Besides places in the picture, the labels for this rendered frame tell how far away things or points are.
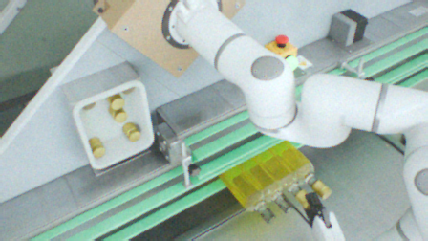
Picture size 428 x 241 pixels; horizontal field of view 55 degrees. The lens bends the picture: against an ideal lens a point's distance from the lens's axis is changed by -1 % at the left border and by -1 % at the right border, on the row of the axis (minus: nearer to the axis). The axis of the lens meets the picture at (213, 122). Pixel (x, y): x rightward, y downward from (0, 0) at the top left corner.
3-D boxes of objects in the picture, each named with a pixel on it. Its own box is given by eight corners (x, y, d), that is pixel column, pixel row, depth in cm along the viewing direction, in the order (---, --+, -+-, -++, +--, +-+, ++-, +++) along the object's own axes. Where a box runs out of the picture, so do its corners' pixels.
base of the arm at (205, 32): (151, 10, 83) (191, 50, 75) (197, -32, 84) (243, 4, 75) (183, 52, 96) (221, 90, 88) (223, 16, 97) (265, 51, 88)
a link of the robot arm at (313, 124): (385, 70, 69) (373, 123, 82) (250, 48, 77) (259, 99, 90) (374, 115, 64) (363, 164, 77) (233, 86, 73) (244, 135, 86)
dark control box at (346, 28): (327, 35, 139) (345, 47, 133) (331, 14, 133) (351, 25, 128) (345, 28, 142) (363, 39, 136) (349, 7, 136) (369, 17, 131)
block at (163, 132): (158, 150, 116) (169, 165, 112) (153, 126, 109) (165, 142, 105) (168, 144, 117) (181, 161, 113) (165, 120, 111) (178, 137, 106)
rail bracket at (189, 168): (170, 170, 113) (193, 202, 105) (163, 126, 101) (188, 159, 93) (180, 165, 114) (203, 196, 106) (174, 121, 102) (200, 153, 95)
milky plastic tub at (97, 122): (82, 151, 109) (94, 173, 104) (58, 86, 93) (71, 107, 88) (141, 125, 115) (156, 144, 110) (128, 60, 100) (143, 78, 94)
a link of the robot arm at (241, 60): (249, 21, 79) (307, 66, 70) (256, 66, 90) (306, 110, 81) (208, 47, 77) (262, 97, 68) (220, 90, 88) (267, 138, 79)
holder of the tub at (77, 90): (87, 163, 113) (97, 182, 108) (58, 85, 94) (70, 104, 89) (143, 138, 119) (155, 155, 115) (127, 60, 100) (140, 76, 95)
